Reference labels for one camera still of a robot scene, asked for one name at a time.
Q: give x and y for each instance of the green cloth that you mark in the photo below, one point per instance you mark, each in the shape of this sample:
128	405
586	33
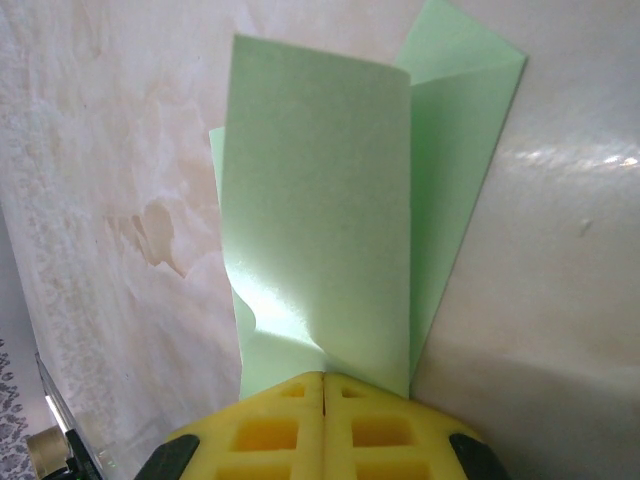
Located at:
325	200

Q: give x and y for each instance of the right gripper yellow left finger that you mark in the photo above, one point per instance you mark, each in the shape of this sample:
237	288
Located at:
260	440

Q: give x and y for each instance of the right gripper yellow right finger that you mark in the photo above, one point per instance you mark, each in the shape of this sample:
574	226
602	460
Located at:
385	440

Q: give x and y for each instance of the aluminium side rail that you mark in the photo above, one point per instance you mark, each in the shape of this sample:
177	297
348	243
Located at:
80	450

